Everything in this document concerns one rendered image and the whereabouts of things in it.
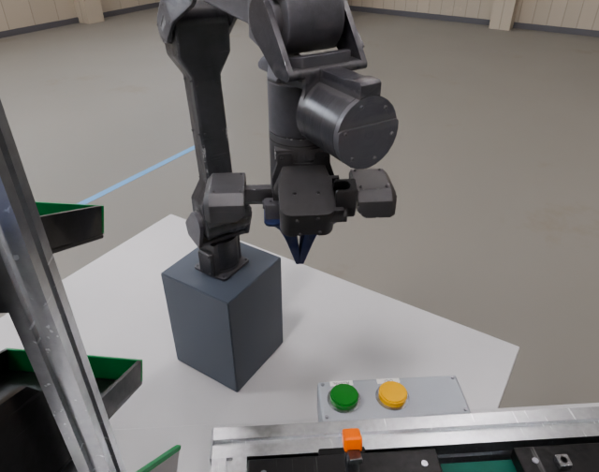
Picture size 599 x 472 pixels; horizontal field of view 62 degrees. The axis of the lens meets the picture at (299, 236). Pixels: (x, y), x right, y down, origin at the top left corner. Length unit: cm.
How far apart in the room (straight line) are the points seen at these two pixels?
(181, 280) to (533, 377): 169
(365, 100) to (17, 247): 24
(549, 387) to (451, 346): 126
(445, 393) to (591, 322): 186
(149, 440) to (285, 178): 54
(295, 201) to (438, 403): 43
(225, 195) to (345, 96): 16
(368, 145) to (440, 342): 66
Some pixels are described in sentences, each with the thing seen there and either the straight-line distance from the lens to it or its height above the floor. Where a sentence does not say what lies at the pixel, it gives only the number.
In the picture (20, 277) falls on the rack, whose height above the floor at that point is 140.
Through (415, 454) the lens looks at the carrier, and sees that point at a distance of 70.
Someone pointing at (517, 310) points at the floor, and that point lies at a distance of 251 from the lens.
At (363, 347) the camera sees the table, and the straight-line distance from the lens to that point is 96.
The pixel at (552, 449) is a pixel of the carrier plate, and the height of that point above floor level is 97.
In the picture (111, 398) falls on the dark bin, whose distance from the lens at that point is 44.
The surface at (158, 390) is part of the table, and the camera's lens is 92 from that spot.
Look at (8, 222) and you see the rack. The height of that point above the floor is 143.
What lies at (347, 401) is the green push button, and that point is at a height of 97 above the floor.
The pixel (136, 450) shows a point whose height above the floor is 86.
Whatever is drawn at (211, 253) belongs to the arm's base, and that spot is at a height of 111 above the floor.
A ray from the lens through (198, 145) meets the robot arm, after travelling 70.
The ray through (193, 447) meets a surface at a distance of 84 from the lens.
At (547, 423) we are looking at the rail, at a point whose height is 95.
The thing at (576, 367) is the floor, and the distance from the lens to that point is 235.
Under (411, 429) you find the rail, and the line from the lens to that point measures 74.
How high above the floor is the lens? 155
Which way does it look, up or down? 34 degrees down
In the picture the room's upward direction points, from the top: straight up
